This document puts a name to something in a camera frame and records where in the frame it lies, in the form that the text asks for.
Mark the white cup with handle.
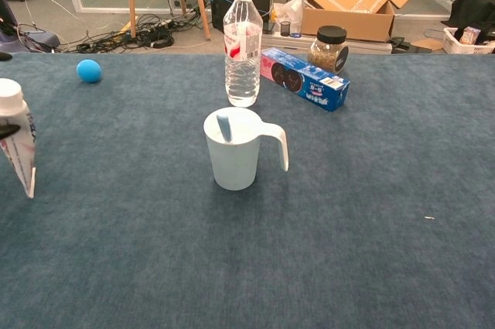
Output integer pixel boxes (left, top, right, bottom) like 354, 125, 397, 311
203, 107, 290, 192

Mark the blue cookie box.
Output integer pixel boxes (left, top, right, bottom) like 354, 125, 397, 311
259, 47, 351, 112

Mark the black cloth covered object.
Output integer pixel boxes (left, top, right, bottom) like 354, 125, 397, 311
440, 0, 495, 36

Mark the blue grey chair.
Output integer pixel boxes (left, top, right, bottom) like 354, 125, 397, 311
0, 0, 61, 53

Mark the floral toothpaste tube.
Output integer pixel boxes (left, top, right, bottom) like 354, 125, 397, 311
0, 77, 38, 199

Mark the open cardboard box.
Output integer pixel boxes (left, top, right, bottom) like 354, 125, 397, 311
285, 0, 423, 43

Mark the blue ball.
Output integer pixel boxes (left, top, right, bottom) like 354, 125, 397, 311
76, 59, 103, 84

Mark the blue carpet table cover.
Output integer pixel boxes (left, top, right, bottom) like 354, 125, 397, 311
0, 53, 495, 329

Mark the aluminium profile rail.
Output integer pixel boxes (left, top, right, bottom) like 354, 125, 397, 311
262, 33, 394, 55

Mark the light blue toothbrush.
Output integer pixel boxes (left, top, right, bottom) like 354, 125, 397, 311
215, 114, 233, 142

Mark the small snack box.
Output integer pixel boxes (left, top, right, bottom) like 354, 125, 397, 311
459, 26, 482, 46

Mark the white plastic basket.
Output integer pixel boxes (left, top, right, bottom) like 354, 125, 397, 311
442, 26, 495, 55

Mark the clear plastic water bottle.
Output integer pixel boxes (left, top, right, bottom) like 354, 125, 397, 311
223, 0, 264, 108

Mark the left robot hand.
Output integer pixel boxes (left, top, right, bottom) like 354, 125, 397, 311
0, 51, 21, 140

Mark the black floor cable tangle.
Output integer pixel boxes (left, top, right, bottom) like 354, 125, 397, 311
63, 11, 212, 54

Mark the black floor bracket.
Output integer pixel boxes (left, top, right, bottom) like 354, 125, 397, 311
390, 36, 422, 54

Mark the flat cardboard piece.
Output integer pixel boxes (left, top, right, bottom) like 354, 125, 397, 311
409, 37, 444, 53

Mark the white plastic bag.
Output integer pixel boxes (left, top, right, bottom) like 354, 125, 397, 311
272, 0, 305, 34

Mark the glass jar black lid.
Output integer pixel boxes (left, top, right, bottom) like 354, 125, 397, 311
307, 25, 350, 74

